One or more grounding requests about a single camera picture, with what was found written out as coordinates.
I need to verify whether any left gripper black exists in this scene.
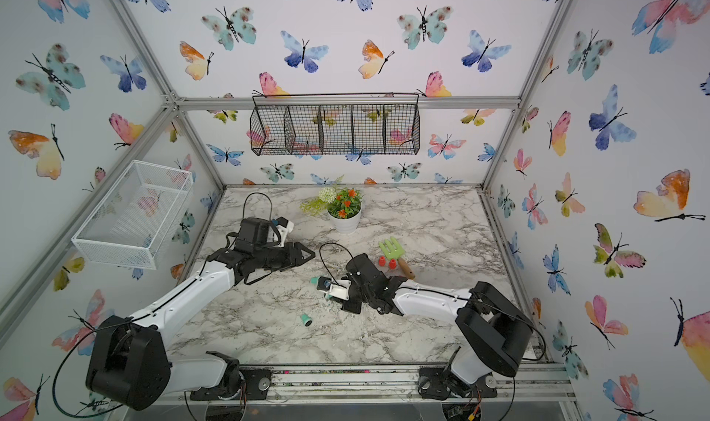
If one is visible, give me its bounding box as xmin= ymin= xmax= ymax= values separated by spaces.
xmin=256 ymin=242 xmax=318 ymax=271

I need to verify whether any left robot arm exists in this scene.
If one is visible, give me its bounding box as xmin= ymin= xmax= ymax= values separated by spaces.
xmin=70 ymin=217 xmax=315 ymax=417

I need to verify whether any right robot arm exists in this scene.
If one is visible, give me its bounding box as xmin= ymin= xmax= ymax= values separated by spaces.
xmin=318 ymin=254 xmax=534 ymax=401

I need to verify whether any white pot with flowers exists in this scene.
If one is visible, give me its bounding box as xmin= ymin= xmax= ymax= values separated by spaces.
xmin=300 ymin=186 xmax=364 ymax=234

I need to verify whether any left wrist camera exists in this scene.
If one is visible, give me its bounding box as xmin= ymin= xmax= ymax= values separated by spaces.
xmin=271 ymin=217 xmax=294 ymax=247

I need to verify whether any green garden fork wooden handle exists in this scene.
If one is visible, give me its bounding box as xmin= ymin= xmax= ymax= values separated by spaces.
xmin=379 ymin=236 xmax=416 ymax=280

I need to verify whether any black wire wall basket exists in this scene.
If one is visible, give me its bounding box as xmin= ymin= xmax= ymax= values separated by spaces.
xmin=248 ymin=92 xmax=421 ymax=156

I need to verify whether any white mesh wall basket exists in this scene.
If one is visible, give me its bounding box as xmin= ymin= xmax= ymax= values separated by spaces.
xmin=71 ymin=160 xmax=194 ymax=269

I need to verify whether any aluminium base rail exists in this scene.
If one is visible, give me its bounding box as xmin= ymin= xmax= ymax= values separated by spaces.
xmin=110 ymin=364 xmax=578 ymax=405

